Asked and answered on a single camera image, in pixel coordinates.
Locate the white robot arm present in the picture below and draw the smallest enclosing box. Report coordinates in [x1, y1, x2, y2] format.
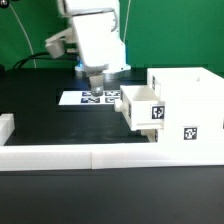
[57, 0, 130, 97]

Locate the white U-shaped border wall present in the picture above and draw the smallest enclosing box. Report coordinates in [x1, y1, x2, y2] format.
[0, 114, 224, 171]

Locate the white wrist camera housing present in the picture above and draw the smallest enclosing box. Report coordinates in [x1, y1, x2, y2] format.
[45, 28, 78, 59]

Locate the white fiducial marker sheet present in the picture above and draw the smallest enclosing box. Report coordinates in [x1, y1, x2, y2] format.
[59, 90, 120, 105]

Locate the white front drawer box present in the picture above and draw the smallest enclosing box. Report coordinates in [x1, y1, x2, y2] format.
[141, 129, 158, 142]

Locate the white drawer box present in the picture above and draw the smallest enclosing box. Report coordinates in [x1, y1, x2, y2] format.
[114, 85, 165, 131]
[141, 129, 158, 142]

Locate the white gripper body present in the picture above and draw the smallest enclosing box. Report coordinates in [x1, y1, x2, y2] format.
[71, 8, 122, 75]

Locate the white drawer cabinet frame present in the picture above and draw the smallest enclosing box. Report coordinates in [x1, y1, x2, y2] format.
[147, 67, 224, 143]

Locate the black cable bundle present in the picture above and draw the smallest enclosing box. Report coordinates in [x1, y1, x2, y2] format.
[11, 49, 81, 70]

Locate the thin white cable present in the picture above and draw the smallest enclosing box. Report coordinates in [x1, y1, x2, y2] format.
[8, 3, 38, 69]

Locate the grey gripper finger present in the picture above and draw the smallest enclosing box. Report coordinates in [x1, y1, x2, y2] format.
[89, 75, 104, 97]

